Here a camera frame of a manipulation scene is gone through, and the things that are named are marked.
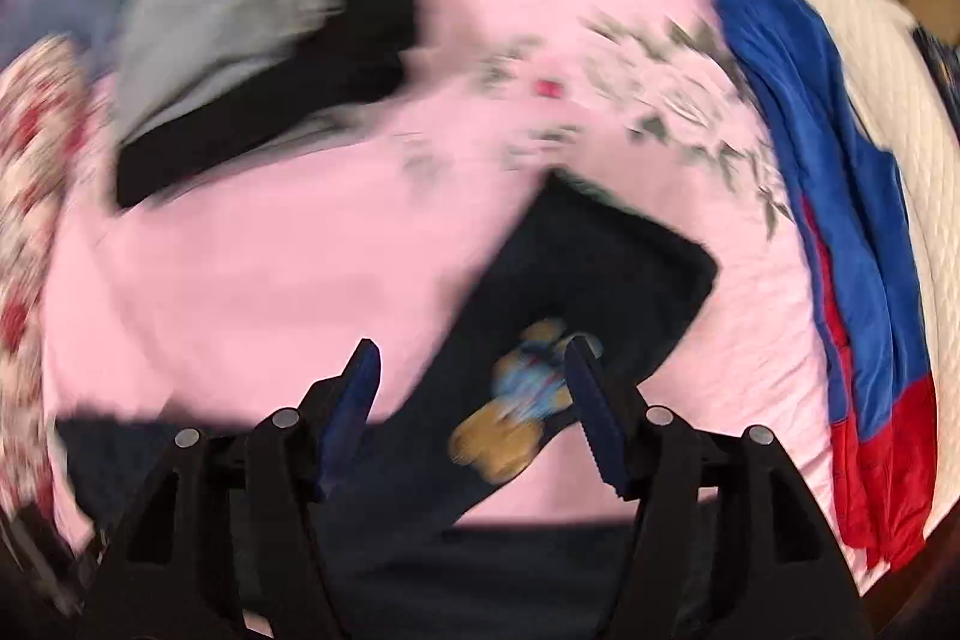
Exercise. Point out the grey and black garment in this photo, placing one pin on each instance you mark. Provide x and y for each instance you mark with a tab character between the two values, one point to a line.
247	55

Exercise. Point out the red and white floral cloth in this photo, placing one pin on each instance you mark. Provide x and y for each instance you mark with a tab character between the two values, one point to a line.
34	220

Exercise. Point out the blue and red garment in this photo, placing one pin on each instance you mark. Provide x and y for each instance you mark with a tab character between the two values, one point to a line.
840	220

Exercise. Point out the white quilted blanket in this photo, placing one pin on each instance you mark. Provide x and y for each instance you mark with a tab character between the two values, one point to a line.
911	138

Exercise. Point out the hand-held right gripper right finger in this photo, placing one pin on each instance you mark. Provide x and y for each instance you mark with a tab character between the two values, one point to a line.
596	419

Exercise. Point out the pink floral bed sheet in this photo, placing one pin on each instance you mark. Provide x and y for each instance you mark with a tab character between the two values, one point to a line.
315	265

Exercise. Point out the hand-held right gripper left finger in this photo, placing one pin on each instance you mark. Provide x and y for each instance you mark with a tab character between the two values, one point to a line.
349	411

